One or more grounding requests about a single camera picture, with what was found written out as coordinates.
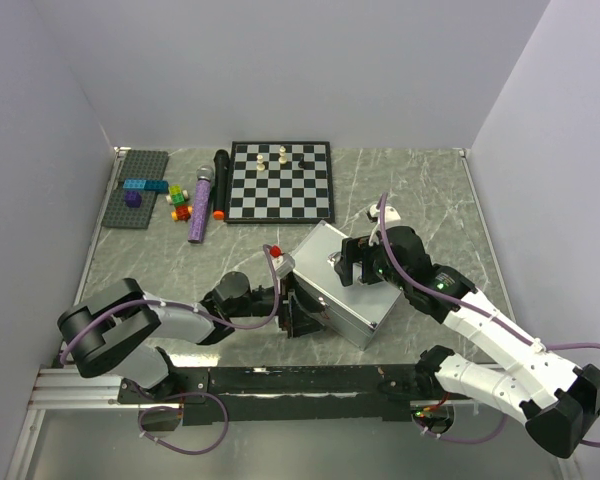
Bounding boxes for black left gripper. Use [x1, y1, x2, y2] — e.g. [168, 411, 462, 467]
[228, 270, 328, 337]

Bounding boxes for grey metal case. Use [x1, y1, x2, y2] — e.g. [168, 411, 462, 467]
[291, 221, 401, 350]

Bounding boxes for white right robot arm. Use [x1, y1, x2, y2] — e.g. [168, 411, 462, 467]
[334, 226, 600, 458]

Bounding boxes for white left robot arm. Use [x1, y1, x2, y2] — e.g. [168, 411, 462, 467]
[57, 272, 326, 402]

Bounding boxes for black white chessboard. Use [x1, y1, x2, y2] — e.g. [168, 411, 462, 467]
[225, 140, 335, 224]

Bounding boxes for white chess queen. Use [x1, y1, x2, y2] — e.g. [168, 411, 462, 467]
[278, 146, 288, 164]

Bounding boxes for white chess pawn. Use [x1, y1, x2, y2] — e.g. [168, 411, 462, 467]
[256, 154, 266, 171]

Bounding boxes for purple glitter microphone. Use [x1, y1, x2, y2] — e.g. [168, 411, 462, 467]
[187, 165, 214, 244]

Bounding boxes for colourful lego car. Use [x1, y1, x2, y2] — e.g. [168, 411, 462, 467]
[166, 184, 193, 221]

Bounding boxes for purple lego brick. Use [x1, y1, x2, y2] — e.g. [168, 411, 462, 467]
[124, 190, 142, 208]

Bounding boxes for lower grey lego baseplate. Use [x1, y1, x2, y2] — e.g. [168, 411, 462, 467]
[102, 188, 157, 230]

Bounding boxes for grey lego baseplate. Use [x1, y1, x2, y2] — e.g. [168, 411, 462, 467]
[118, 150, 169, 182]
[102, 188, 157, 230]

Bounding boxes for blue lego brick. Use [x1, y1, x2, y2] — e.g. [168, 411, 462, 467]
[122, 178, 169, 193]

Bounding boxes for upper grey lego baseplate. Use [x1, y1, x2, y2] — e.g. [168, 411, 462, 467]
[118, 150, 169, 182]

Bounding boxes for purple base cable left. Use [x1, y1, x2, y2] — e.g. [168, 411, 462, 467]
[138, 392, 230, 456]

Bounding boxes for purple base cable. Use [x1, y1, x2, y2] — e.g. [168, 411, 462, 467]
[138, 392, 230, 456]
[419, 409, 509, 446]

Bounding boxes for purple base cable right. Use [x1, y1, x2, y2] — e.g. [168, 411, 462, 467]
[419, 409, 509, 446]

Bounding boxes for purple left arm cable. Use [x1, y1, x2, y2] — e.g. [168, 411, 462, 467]
[59, 244, 284, 364]

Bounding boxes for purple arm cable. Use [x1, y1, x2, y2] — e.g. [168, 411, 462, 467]
[377, 192, 600, 446]
[59, 244, 284, 364]

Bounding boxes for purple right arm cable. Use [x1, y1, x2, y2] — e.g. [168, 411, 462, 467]
[377, 192, 600, 446]

